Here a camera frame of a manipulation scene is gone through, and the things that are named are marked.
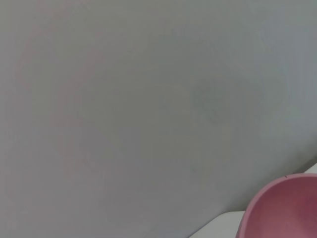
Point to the pink plastic bowl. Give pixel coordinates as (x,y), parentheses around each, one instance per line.
(284,210)

